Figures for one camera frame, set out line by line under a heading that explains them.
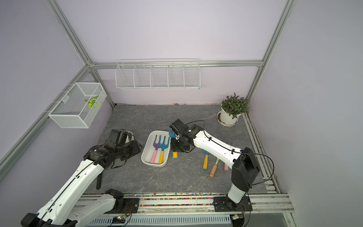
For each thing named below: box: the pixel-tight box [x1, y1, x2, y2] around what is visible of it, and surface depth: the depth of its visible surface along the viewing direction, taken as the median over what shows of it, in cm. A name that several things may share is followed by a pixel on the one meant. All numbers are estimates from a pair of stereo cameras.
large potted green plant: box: [216, 92, 250, 127], surface depth 96 cm
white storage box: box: [140, 130, 171, 167], surface depth 96 cm
